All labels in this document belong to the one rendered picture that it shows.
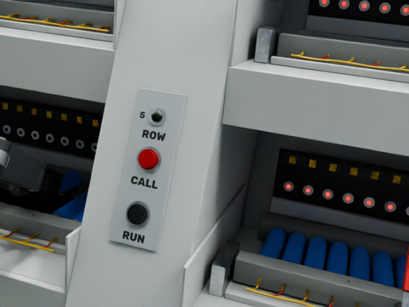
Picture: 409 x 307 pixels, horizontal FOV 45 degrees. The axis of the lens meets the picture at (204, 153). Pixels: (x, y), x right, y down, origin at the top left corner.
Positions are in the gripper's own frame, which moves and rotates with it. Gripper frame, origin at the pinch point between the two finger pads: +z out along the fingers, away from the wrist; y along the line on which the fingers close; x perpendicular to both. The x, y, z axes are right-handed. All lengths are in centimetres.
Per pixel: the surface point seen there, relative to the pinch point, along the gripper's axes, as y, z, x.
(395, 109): -31.2, -7.2, -9.9
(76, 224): -6.1, 0.5, 3.1
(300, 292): -27.1, 2.1, 4.0
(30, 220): -1.9, -0.4, 3.7
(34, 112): 7.4, 8.4, -8.4
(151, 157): -14.5, -7.0, -3.2
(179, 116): -15.9, -7.3, -6.6
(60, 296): -8.8, -3.9, 8.9
